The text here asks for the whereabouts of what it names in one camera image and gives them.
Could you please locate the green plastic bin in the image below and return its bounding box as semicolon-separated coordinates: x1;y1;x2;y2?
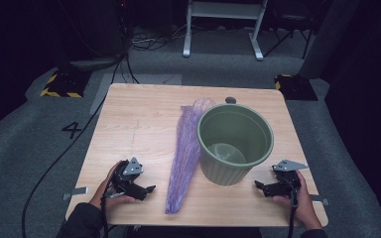
196;103;275;186

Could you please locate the dark equipment stand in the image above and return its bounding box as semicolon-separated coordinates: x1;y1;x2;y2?
58;0;130;72

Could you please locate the long black floor cable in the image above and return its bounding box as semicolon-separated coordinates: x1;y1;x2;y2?
21;54;128;238

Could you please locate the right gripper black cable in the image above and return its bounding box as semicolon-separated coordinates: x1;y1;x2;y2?
287;187;300;238

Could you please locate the purple plastic bag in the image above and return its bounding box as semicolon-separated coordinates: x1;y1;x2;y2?
165;96;216;215

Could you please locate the black tripod stand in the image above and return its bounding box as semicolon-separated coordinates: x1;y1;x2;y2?
263;0;316;60

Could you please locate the black yellow striped base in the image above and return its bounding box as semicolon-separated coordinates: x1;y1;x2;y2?
40;68;93;98
274;73;319;102

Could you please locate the bundle of floor cables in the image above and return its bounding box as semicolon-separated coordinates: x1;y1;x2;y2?
130;24;188;52

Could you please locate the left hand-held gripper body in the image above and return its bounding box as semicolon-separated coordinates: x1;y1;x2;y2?
111;157;148;200

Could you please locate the grey metal table bracket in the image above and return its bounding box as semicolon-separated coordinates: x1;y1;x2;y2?
310;194;329;206
62;186;89;201

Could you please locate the person's right hand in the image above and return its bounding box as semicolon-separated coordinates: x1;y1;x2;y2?
272;170;323;231

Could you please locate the person's left hand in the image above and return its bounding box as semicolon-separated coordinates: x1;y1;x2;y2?
88;161;137;212

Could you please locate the grey upright column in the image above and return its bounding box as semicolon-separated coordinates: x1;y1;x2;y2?
298;0;361;79

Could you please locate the white metal stand frame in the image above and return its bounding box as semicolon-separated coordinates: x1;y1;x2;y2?
182;0;269;61

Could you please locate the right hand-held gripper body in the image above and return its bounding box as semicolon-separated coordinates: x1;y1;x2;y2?
267;159;309;199

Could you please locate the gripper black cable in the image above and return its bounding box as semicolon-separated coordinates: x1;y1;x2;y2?
100;192;114;238
287;187;300;238

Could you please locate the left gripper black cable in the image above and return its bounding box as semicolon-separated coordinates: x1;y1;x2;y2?
100;192;114;238

